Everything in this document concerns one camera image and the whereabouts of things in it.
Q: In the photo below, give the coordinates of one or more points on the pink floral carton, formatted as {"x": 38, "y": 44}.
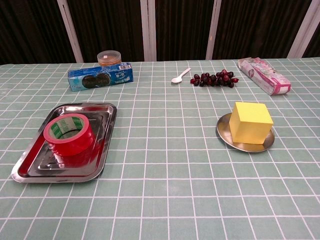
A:
{"x": 265, "y": 77}

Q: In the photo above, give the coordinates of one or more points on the rectangular steel tray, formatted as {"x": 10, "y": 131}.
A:
{"x": 106, "y": 120}

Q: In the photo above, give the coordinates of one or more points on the green checked tablecloth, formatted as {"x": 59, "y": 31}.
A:
{"x": 160, "y": 200}

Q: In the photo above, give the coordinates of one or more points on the yellow foam cube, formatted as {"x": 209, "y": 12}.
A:
{"x": 250, "y": 130}

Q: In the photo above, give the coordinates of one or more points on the dark red grape bunch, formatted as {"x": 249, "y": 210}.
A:
{"x": 212, "y": 80}

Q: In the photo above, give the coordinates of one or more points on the round steel plate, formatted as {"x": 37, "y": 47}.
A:
{"x": 223, "y": 132}

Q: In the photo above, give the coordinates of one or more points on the clear jar with orange contents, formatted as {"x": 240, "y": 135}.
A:
{"x": 108, "y": 59}

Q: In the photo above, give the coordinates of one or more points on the blue cookie box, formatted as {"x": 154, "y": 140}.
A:
{"x": 100, "y": 79}

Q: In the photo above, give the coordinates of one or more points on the white plastic spoon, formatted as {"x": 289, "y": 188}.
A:
{"x": 176, "y": 79}

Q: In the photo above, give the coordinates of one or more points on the white frame post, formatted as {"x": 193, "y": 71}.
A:
{"x": 213, "y": 30}
{"x": 148, "y": 30}
{"x": 302, "y": 32}
{"x": 71, "y": 32}

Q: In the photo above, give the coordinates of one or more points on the black pleated curtain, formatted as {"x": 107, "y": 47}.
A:
{"x": 112, "y": 25}

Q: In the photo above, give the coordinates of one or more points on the red tape roll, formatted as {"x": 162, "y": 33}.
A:
{"x": 75, "y": 148}

